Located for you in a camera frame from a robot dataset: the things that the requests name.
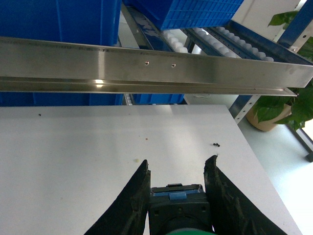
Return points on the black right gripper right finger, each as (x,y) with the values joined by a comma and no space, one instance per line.
(232,213)

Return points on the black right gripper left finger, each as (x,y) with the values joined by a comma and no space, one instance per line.
(127,214)

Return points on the green push button switch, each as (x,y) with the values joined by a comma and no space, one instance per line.
(179,207)

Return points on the potted green plant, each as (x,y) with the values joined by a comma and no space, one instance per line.
(269,111)

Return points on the white roller conveyor track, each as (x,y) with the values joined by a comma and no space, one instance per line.
(217,41)

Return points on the large blue plastic crate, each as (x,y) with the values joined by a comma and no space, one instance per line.
(93,22)

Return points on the tilted blue ribbed crate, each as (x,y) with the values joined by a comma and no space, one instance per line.
(182,14)

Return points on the stainless steel shelf rail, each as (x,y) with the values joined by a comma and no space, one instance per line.
(44,66)

